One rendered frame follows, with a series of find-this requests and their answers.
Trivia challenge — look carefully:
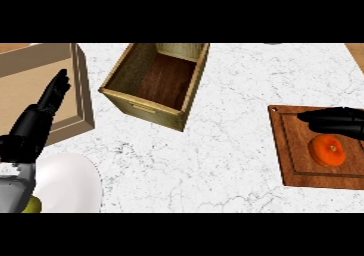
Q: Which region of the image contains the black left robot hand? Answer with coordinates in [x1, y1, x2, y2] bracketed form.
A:
[0, 68, 73, 165]

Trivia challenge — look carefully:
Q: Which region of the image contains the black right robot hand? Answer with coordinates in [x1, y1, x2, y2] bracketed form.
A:
[296, 106, 364, 144]

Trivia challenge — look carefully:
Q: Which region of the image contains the orange squash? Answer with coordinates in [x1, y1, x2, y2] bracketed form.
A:
[307, 134, 347, 168]

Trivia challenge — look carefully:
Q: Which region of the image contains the brown wooden cutting board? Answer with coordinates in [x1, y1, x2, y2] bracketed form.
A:
[266, 104, 364, 191]

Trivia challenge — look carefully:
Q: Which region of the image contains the wooden box basket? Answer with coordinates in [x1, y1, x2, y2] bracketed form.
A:
[98, 43, 211, 133]

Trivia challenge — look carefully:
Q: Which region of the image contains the tan wooden cabinet door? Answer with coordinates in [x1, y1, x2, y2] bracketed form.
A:
[0, 43, 96, 165]

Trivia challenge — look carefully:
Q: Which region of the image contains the white plate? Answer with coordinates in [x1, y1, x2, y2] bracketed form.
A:
[30, 152, 104, 214]

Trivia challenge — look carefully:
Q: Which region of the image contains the tan wooden panel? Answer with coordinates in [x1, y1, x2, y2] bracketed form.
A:
[343, 43, 364, 84]

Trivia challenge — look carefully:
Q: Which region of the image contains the yellow-green vegetable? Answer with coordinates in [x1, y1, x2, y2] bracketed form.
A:
[21, 195, 43, 214]

